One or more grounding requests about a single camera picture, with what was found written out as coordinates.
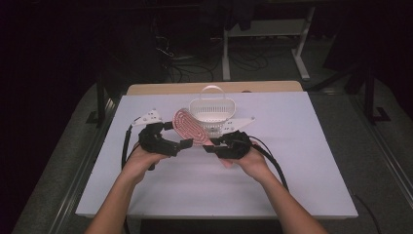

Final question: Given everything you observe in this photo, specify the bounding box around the pink hairbrush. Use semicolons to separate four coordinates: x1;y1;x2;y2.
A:
171;107;216;147

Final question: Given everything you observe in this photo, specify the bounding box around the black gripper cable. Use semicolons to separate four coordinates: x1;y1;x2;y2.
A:
248;135;290;193
120;122;144;172

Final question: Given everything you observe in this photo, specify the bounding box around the white metal desk frame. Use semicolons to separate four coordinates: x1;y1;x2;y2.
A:
221;5;317;82

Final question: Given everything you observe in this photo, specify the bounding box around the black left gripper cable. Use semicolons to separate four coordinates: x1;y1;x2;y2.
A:
120;122;144;172

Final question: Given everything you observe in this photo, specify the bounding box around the white perforated plastic basket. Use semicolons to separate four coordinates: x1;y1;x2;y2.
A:
188;84;238;138

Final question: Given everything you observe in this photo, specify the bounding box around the black floor cable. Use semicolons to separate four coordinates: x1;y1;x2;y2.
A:
352;192;382;234

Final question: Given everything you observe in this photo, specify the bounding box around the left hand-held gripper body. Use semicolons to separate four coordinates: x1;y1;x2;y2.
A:
131;108;181;158

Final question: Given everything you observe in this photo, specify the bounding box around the person's left hand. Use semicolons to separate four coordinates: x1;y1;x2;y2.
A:
121;141;170;184

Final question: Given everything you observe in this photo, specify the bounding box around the person's right hand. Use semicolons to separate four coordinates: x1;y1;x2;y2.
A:
219;139;271;180

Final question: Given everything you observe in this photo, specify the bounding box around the black metal stand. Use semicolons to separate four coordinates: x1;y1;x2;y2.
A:
85;72;110;125
362;62;392;126

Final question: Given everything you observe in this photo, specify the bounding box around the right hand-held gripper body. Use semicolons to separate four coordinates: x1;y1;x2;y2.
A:
209;115;256;161

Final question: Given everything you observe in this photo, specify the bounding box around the tangle of black floor cables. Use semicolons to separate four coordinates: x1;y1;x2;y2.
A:
152;19;225;84

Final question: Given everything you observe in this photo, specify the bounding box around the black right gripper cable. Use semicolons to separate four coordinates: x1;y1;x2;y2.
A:
248;135;290;193

